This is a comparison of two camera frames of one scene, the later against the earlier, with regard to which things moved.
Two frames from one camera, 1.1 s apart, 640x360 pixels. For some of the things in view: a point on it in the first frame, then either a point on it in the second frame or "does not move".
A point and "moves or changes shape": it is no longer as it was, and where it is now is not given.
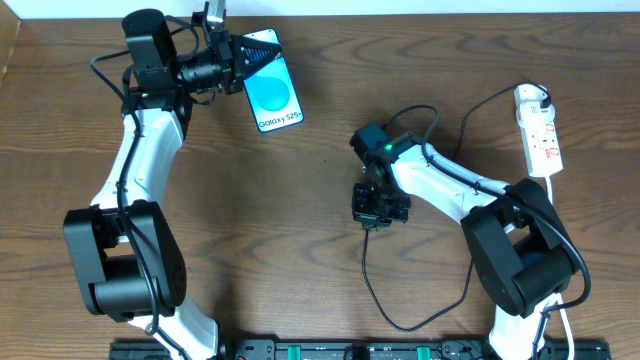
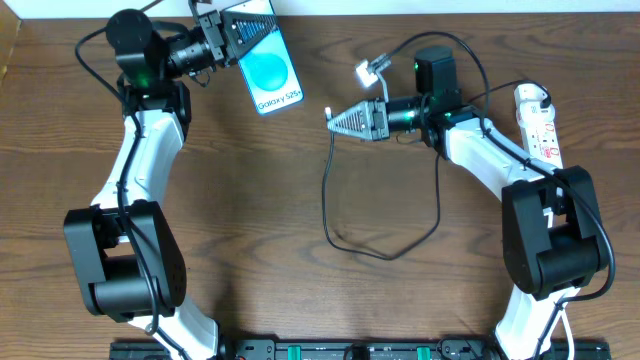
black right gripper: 378,205 -> 378,119
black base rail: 366,349 does not move
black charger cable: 459,153 -> 438,180
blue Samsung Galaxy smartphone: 271,91 moves or changes shape
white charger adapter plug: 531,112 does not move
